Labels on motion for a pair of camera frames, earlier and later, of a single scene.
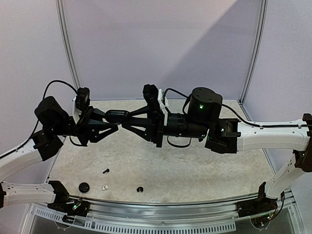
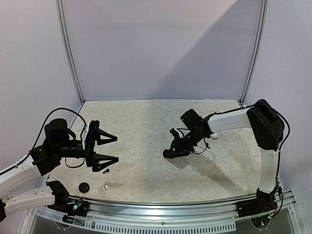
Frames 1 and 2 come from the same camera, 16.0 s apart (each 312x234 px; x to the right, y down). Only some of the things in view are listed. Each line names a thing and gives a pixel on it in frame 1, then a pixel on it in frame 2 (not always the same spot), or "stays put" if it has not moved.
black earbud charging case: [119, 116] to [168, 154]
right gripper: [157, 125] to [182, 142]
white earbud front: [106, 187] stays put
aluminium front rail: [167, 212] stays put
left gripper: [89, 124] to [92, 158]
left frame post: [65, 40] stays put
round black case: [84, 187] stays put
